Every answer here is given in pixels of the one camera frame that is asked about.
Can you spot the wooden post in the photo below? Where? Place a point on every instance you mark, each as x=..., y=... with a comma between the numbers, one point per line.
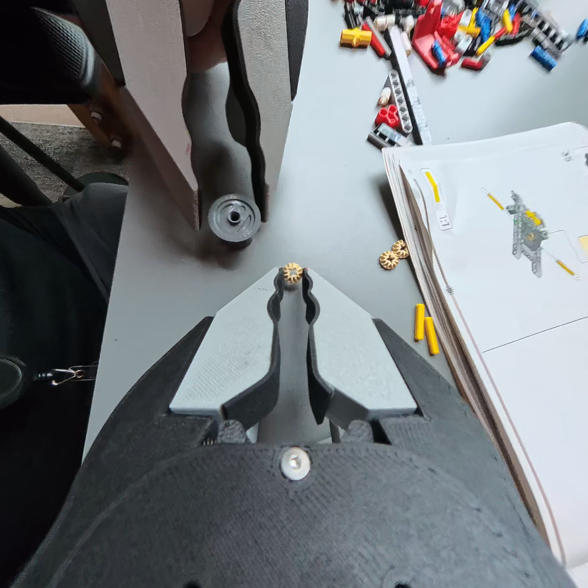
x=103, y=119

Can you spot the person's left hand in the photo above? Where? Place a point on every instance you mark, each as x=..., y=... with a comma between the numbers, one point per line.
x=206, y=32

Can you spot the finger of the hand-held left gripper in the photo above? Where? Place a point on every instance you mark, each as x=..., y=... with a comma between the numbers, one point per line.
x=151, y=69
x=268, y=69

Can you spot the dark grey lego beam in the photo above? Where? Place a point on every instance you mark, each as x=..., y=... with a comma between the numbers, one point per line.
x=409, y=87

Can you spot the white lego bushing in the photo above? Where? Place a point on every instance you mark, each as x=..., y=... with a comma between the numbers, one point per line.
x=385, y=96

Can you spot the tan bevel gear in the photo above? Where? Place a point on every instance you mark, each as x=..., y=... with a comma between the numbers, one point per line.
x=400, y=248
x=388, y=260
x=291, y=273

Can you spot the red lego connector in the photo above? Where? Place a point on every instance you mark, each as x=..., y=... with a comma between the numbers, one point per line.
x=387, y=115

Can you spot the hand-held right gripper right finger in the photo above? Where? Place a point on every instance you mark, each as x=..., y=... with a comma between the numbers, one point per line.
x=358, y=363

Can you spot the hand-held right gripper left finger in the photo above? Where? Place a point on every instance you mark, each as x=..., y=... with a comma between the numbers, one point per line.
x=229, y=358

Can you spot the person's body in black clothing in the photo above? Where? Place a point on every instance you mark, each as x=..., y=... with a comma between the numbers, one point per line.
x=46, y=298

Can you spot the black office chair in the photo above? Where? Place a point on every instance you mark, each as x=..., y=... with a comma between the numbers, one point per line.
x=46, y=55

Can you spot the white instruction booklet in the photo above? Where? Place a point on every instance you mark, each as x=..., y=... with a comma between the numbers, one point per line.
x=505, y=298

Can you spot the dark grey lego differential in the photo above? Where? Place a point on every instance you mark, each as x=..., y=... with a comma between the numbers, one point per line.
x=234, y=223

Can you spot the pile of mixed lego pieces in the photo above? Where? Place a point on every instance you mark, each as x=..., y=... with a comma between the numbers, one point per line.
x=436, y=41

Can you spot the small grey black lego piece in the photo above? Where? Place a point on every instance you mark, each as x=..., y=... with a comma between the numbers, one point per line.
x=386, y=136

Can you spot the light grey holed lego beam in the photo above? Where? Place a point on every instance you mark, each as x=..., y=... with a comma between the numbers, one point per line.
x=398, y=99

